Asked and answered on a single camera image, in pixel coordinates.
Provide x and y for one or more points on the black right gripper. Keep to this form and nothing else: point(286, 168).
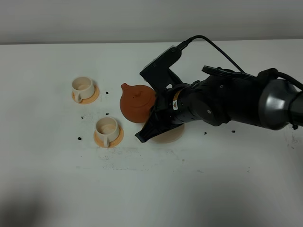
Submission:
point(170, 109)

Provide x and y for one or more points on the brown clay teapot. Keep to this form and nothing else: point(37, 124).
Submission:
point(136, 102)

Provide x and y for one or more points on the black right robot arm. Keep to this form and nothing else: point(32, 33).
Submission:
point(269, 100)

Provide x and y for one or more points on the beige round teapot coaster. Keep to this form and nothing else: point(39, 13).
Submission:
point(169, 136)

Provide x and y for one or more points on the near white teacup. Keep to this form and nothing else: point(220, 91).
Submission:
point(107, 130)

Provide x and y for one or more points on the white teacup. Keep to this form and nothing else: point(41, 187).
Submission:
point(83, 88)
point(107, 130)

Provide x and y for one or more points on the far orange saucer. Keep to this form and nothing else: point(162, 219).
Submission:
point(91, 98)

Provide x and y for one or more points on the orange saucer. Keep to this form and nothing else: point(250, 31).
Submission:
point(112, 144)
point(91, 98)

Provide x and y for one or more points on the near orange saucer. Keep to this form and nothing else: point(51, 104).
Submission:
point(112, 144)

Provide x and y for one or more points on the far white teacup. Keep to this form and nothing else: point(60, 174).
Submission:
point(83, 88)

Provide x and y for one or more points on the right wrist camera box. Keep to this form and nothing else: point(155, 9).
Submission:
point(166, 59)

